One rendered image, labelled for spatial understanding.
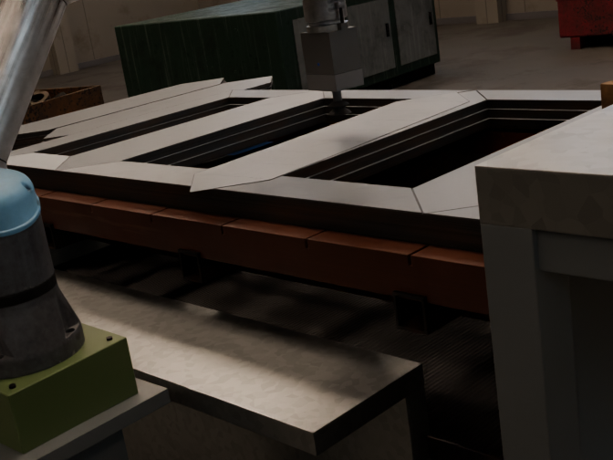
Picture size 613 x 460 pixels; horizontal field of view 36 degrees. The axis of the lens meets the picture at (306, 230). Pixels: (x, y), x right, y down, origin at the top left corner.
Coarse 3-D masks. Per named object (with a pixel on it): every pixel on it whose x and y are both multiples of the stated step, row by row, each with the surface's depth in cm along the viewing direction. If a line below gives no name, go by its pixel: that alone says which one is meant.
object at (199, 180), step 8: (200, 176) 157; (208, 176) 156; (216, 176) 155; (224, 176) 154; (232, 176) 154; (192, 184) 152; (200, 184) 151; (208, 184) 151; (216, 184) 150; (224, 184) 149; (232, 184) 148
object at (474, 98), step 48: (480, 96) 191; (96, 144) 214; (192, 144) 192; (240, 144) 199; (384, 144) 166; (432, 144) 173; (96, 192) 173; (144, 192) 162; (432, 240) 119; (480, 240) 114
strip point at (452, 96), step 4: (452, 92) 198; (456, 92) 198; (428, 96) 199; (432, 96) 198; (436, 96) 197; (440, 96) 197; (444, 96) 196; (448, 96) 195; (452, 96) 194; (456, 96) 194; (460, 96) 193; (400, 100) 199; (404, 100) 198; (408, 100) 197; (412, 100) 197; (416, 100) 196; (420, 100) 195; (424, 100) 194; (428, 100) 194; (432, 100) 193; (436, 100) 192; (440, 100) 192; (444, 100) 191; (448, 100) 191; (452, 100) 190; (456, 100) 189; (460, 100) 189; (464, 100) 188; (468, 100) 187
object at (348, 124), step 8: (344, 120) 186; (352, 120) 185; (360, 120) 184; (368, 120) 183; (376, 120) 181; (384, 120) 180; (392, 120) 179; (400, 120) 178; (408, 120) 177; (416, 120) 176; (328, 128) 181; (336, 128) 180; (344, 128) 179; (352, 128) 178; (360, 128) 177; (368, 128) 176; (376, 128) 175; (384, 128) 174; (392, 128) 172; (400, 128) 171
